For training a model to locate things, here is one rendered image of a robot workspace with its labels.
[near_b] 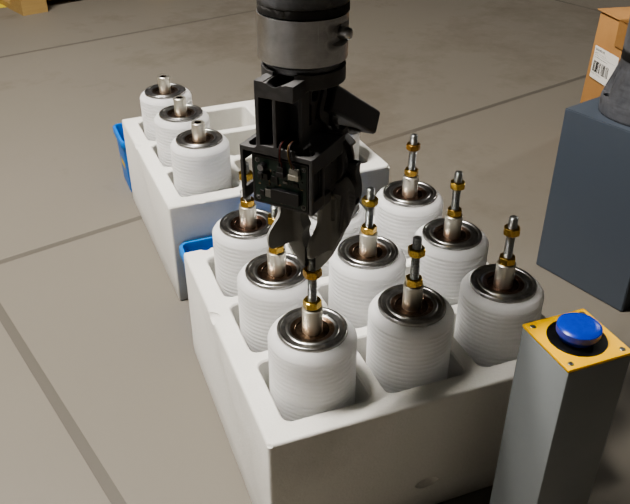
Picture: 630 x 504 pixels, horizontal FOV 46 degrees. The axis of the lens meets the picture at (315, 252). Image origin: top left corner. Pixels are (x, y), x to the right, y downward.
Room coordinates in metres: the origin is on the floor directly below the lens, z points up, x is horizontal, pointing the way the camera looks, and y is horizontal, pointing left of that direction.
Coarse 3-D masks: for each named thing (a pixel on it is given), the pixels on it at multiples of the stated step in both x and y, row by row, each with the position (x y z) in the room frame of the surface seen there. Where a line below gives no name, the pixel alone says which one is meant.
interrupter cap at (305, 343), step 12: (288, 312) 0.65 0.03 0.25; (300, 312) 0.65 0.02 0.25; (324, 312) 0.65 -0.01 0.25; (336, 312) 0.65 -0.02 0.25; (288, 324) 0.63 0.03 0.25; (300, 324) 0.63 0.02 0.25; (324, 324) 0.63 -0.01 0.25; (336, 324) 0.63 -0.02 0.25; (288, 336) 0.61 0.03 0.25; (300, 336) 0.61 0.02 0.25; (312, 336) 0.61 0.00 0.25; (324, 336) 0.61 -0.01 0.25; (336, 336) 0.61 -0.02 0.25; (300, 348) 0.59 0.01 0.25; (312, 348) 0.59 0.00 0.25; (324, 348) 0.59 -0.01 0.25
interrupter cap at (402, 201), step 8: (392, 184) 0.95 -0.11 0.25; (400, 184) 0.95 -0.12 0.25; (424, 184) 0.95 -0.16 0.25; (384, 192) 0.93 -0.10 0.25; (392, 192) 0.93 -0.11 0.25; (400, 192) 0.93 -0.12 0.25; (424, 192) 0.93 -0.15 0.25; (432, 192) 0.93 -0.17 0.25; (392, 200) 0.90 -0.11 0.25; (400, 200) 0.90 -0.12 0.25; (408, 200) 0.91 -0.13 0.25; (416, 200) 0.90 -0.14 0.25; (424, 200) 0.91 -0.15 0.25; (432, 200) 0.90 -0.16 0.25
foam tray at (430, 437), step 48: (192, 288) 0.84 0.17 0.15; (240, 336) 0.70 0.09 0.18; (240, 384) 0.62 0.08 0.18; (432, 384) 0.62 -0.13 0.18; (480, 384) 0.62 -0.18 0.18; (240, 432) 0.63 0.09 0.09; (288, 432) 0.54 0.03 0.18; (336, 432) 0.55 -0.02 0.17; (384, 432) 0.57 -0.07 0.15; (432, 432) 0.59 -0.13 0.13; (480, 432) 0.62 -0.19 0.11; (288, 480) 0.53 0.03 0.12; (336, 480) 0.55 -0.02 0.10; (384, 480) 0.57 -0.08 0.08; (432, 480) 0.60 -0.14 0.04; (480, 480) 0.62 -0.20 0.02
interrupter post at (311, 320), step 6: (306, 312) 0.62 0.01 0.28; (312, 312) 0.61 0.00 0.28; (318, 312) 0.62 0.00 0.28; (306, 318) 0.61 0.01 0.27; (312, 318) 0.61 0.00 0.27; (318, 318) 0.61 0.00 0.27; (306, 324) 0.61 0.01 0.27; (312, 324) 0.61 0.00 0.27; (318, 324) 0.61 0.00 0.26; (306, 330) 0.61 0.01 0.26; (312, 330) 0.61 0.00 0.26; (318, 330) 0.61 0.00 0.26
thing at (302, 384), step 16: (272, 336) 0.61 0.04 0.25; (352, 336) 0.62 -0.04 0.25; (272, 352) 0.60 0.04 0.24; (288, 352) 0.59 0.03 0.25; (304, 352) 0.59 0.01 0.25; (320, 352) 0.59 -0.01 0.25; (336, 352) 0.59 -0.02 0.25; (352, 352) 0.60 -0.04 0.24; (272, 368) 0.60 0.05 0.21; (288, 368) 0.58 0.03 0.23; (304, 368) 0.58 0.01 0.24; (320, 368) 0.58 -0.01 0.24; (336, 368) 0.58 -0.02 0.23; (352, 368) 0.60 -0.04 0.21; (272, 384) 0.60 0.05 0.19; (288, 384) 0.58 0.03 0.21; (304, 384) 0.58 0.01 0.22; (320, 384) 0.58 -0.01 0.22; (336, 384) 0.58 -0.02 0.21; (352, 384) 0.60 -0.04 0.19; (288, 400) 0.58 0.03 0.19; (304, 400) 0.58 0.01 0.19; (320, 400) 0.58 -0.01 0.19; (336, 400) 0.58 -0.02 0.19; (352, 400) 0.61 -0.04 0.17; (288, 416) 0.58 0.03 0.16; (304, 416) 0.58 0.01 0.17
